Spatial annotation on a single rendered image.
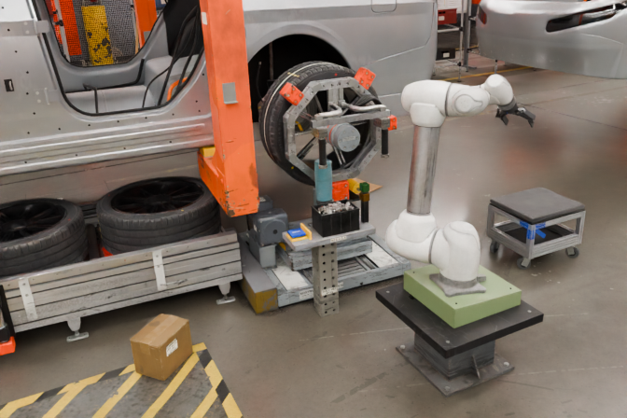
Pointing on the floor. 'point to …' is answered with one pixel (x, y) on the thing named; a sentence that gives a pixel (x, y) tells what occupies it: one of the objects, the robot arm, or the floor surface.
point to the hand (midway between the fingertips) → (519, 122)
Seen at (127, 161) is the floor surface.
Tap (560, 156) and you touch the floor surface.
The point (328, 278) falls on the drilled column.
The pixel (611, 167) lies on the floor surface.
